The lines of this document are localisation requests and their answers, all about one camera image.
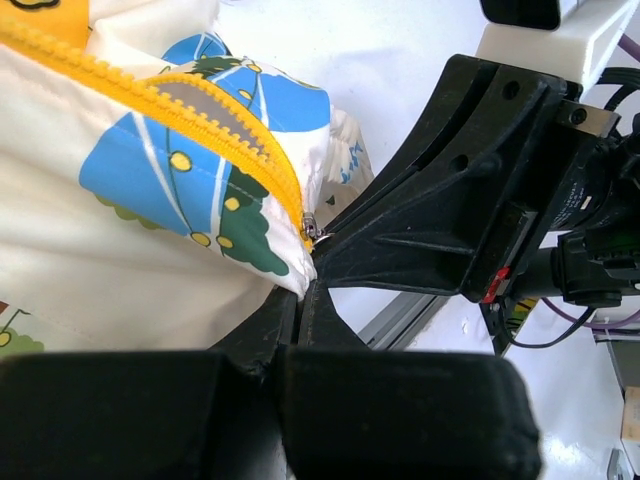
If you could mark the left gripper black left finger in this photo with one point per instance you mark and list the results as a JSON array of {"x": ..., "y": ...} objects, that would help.
[{"x": 180, "y": 414}]

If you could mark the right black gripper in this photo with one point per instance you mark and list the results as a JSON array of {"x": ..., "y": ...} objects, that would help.
[{"x": 472, "y": 191}]

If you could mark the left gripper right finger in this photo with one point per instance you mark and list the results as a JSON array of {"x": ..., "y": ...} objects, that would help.
[{"x": 350, "y": 412}]

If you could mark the yellow hooded dinosaur print jacket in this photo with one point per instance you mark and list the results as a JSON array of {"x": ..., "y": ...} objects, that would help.
[{"x": 154, "y": 186}]

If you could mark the aluminium front rail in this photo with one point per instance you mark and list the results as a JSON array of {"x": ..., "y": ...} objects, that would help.
[{"x": 396, "y": 326}]

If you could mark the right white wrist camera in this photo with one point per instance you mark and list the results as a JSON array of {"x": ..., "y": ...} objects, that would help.
[{"x": 573, "y": 40}]

